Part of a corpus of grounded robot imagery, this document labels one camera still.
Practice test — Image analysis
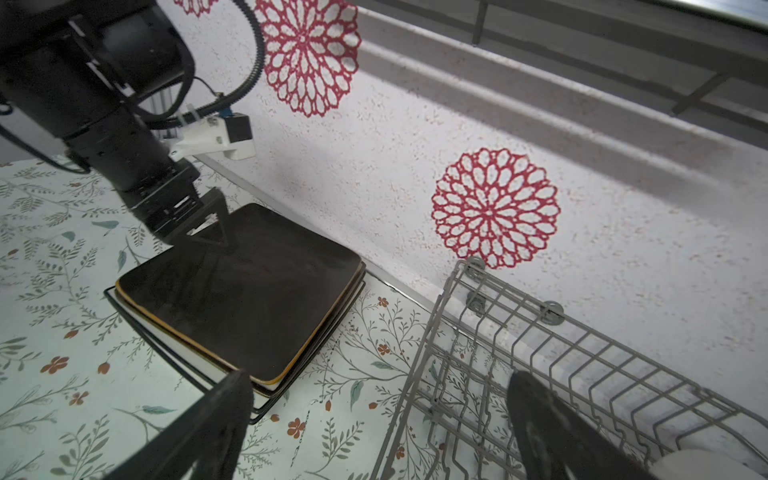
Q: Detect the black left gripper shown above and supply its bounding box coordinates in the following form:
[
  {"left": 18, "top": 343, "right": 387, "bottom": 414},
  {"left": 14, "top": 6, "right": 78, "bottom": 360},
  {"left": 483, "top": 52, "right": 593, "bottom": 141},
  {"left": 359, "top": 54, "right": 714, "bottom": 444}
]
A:
[{"left": 122, "top": 159, "right": 234, "bottom": 254}]

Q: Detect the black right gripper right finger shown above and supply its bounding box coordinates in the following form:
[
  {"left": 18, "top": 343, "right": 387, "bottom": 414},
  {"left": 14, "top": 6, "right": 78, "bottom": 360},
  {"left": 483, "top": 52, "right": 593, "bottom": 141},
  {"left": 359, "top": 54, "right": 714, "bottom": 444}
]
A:
[{"left": 506, "top": 371, "right": 653, "bottom": 480}]

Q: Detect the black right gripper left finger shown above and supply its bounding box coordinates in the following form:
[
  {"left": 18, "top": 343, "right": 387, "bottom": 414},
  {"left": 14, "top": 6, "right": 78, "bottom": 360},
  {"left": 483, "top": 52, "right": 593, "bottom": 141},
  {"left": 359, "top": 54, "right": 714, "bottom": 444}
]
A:
[{"left": 107, "top": 371, "right": 253, "bottom": 479}]

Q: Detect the black square plate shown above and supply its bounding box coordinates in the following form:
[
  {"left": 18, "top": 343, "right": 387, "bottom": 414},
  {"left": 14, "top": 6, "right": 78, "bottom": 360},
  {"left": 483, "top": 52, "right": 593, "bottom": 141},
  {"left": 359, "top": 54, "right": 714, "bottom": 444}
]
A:
[
  {"left": 251, "top": 261, "right": 366, "bottom": 398},
  {"left": 115, "top": 203, "right": 364, "bottom": 386}
]

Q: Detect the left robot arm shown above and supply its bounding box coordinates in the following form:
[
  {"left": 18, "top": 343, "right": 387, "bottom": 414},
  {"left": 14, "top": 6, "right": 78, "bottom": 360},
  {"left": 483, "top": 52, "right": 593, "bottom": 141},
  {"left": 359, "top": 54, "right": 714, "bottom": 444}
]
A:
[{"left": 1, "top": 1, "right": 236, "bottom": 252}]

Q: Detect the floral table mat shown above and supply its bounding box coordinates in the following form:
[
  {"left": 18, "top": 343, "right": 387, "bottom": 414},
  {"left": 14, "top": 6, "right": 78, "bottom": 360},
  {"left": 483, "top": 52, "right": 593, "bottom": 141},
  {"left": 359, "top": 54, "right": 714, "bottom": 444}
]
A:
[{"left": 1, "top": 160, "right": 431, "bottom": 479}]

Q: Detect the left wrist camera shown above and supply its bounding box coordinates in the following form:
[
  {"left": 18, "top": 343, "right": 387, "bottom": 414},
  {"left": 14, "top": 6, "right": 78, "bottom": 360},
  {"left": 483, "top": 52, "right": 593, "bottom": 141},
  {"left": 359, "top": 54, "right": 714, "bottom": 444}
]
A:
[{"left": 169, "top": 113, "right": 256, "bottom": 160}]

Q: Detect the grey wire dish rack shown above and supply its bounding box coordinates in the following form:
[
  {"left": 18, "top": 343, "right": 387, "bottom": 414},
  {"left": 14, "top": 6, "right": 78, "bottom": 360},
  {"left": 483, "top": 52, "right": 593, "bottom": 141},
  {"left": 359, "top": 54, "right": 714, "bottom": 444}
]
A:
[{"left": 373, "top": 258, "right": 767, "bottom": 479}]

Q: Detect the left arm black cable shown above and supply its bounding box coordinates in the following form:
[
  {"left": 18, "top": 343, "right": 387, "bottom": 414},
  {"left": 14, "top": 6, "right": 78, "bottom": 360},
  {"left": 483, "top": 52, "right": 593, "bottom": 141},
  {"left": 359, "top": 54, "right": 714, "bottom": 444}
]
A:
[{"left": 0, "top": 0, "right": 268, "bottom": 176}]

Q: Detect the grey wall shelf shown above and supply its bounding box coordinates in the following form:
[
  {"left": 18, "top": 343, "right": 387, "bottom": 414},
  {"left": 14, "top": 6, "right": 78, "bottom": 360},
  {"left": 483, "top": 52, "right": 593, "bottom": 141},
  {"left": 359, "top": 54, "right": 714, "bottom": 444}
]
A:
[{"left": 364, "top": 1, "right": 767, "bottom": 148}]

